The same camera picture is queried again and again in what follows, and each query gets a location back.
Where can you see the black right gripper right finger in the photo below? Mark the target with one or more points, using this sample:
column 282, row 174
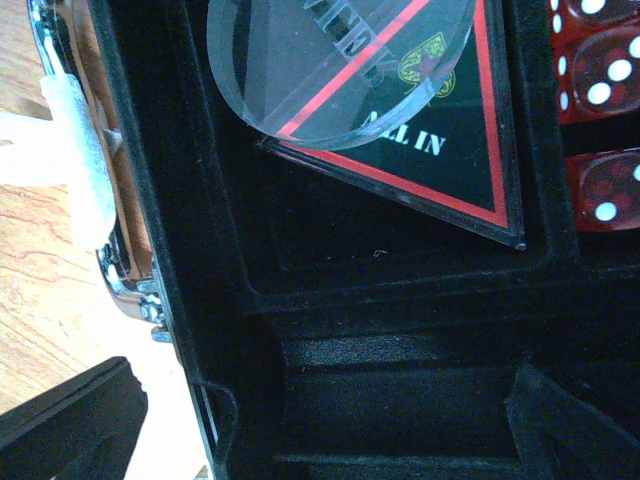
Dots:
column 558, row 436

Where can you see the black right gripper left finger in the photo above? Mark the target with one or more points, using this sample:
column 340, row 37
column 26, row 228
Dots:
column 85, row 428

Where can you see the black poker set case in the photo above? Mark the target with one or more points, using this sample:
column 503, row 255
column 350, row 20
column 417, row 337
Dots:
column 327, row 332

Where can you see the red die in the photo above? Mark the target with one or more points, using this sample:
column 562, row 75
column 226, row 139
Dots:
column 604, row 190
column 595, row 50

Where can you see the triangular all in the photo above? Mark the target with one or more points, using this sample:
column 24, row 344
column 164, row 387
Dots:
column 455, row 160

